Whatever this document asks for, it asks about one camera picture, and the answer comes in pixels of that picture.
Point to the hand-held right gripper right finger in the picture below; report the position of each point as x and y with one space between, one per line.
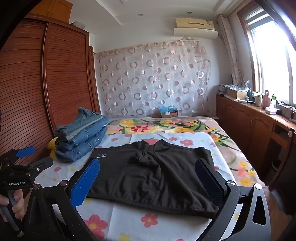
208 179

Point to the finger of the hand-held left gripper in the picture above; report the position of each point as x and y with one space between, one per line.
26 151
42 163

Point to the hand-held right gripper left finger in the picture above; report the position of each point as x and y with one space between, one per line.
85 183

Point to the black pants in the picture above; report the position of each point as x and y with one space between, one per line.
150 171

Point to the person's left hand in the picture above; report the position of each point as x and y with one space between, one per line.
19 204

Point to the yellow cloth item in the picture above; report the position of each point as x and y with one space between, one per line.
52 147

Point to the dark blue denim jeans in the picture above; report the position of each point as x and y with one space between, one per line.
78 147

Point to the white floral bed sheet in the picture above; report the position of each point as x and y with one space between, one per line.
129 222

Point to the pink floral blanket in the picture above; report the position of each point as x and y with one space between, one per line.
175 126

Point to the light blue denim jeans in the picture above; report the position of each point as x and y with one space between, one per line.
89 120

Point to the low wooden cabinet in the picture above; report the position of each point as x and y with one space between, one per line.
252 125

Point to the wooden slatted wardrobe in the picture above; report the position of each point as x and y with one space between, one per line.
34 81

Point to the small printed cardboard box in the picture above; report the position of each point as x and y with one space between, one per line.
170 114

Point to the wooden chair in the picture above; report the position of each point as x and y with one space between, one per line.
281 141

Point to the blue plastic bag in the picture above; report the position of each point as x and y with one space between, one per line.
167 108

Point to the open cardboard box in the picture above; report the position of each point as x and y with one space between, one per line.
237 93

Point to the white tissue box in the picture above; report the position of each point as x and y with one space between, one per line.
270 110

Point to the pale green jar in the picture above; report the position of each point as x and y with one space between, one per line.
258 100

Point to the pink bottle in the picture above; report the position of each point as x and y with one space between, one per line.
266 99

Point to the circle patterned curtain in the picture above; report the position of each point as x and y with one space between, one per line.
150 76

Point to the pale window curtain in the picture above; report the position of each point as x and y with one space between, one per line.
229 51

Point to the wooden framed window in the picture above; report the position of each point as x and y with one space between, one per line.
272 51

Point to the wooden overhead cupboard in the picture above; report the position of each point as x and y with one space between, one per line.
53 9

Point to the wall air conditioner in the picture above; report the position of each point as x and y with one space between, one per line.
196 27

